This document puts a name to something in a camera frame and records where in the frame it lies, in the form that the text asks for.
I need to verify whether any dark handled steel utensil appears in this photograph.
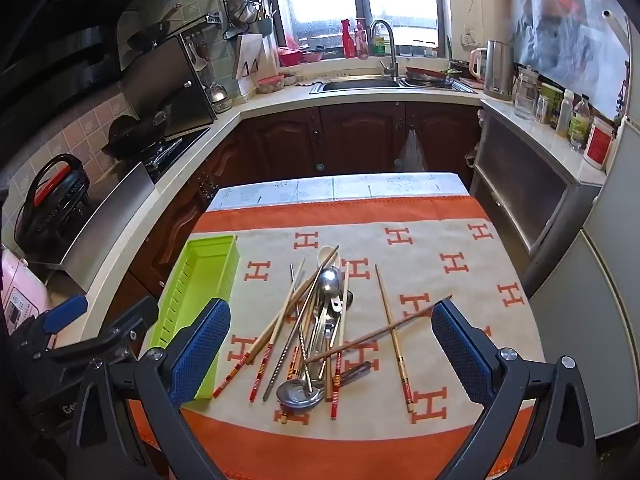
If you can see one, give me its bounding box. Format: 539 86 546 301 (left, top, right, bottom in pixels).
322 360 372 391

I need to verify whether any steel sink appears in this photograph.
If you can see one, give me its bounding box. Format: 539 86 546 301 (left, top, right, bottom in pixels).
309 75 479 95

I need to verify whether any clear plastic wall sheet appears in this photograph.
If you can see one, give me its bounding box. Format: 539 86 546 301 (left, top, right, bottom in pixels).
509 0 632 117

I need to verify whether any white patterned tablecloth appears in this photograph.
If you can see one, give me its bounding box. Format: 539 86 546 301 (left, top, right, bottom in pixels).
206 172 472 212

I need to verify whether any clear glass jar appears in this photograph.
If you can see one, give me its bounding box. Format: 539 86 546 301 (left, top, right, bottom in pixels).
513 66 540 120

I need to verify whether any small steel teapot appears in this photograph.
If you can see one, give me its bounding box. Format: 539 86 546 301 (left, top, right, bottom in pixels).
207 81 234 114

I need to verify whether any pink and white kettle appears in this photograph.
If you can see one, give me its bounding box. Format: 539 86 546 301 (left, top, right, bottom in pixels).
468 47 489 84

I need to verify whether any pink pump bottle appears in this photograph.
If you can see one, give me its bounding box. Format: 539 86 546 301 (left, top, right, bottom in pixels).
354 17 370 60

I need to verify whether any steel faucet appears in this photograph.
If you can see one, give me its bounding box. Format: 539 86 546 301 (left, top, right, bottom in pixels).
370 20 400 79

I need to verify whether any black gas stove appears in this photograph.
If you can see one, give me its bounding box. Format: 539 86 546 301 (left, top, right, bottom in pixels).
142 127 212 184

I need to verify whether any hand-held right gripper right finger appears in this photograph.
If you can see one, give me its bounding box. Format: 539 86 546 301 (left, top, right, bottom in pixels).
431 299 599 480

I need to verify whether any black frying pan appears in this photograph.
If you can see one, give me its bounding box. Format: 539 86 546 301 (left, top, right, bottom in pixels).
126 4 184 54

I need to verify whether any white tub red label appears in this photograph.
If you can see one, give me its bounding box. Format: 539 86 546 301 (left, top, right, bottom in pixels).
582 116 615 170

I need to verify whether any light wooden cutting board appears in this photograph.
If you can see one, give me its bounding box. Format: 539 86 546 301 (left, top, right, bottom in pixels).
233 33 281 96

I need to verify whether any green tin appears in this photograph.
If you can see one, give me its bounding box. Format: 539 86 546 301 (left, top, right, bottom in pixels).
539 84 565 129

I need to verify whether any green plastic utensil tray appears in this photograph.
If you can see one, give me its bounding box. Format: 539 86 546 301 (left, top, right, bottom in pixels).
148 235 240 402

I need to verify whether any clear bottle green label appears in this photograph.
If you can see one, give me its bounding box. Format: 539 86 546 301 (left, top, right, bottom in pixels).
569 94 592 154

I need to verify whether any red bottle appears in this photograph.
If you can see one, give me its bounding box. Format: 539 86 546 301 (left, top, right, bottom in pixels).
341 19 357 59

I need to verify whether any bunch of mixed chopsticks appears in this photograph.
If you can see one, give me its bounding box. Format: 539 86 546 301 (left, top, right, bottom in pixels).
212 245 453 423

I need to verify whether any orange letter printed blanket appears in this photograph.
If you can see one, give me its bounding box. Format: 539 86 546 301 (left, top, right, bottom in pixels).
127 195 547 480

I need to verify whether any steel splash guard with handle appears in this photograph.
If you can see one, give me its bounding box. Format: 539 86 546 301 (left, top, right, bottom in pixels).
120 34 219 137

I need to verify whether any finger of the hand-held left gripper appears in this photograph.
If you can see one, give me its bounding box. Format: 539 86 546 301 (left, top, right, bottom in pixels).
31 294 89 347
47 296 161 364

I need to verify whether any black wok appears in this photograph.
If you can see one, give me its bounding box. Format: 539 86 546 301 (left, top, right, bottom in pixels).
102 110 172 159

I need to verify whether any steel soup spoon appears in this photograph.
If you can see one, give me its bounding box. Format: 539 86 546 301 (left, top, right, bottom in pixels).
276 360 326 408

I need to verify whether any white hanging spatula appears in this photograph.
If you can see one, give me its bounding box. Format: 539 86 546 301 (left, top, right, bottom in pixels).
187 37 207 72

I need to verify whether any white plastic bottle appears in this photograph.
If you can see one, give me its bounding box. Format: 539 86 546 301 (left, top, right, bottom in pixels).
556 89 575 139

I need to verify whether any white hanging plastic bag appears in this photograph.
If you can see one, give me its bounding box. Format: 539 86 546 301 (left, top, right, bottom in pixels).
398 129 429 174

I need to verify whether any plain steel splash guard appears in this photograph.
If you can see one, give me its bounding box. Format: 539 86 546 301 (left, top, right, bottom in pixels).
59 160 157 292

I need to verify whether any black range hood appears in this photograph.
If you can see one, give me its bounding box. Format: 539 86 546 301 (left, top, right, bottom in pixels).
0 0 157 161

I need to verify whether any small metal spoon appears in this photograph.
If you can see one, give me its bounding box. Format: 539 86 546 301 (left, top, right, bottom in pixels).
317 245 346 313

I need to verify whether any steel electric kettle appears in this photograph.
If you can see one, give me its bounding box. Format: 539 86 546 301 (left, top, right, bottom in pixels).
482 40 516 102

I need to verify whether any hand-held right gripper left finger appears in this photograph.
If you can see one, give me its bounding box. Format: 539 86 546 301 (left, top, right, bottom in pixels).
67 298 232 480

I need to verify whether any red pan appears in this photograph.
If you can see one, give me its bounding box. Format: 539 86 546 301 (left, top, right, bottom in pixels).
404 66 456 87

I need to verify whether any grey refrigerator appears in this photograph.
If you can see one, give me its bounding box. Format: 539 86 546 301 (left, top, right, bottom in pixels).
529 119 640 438

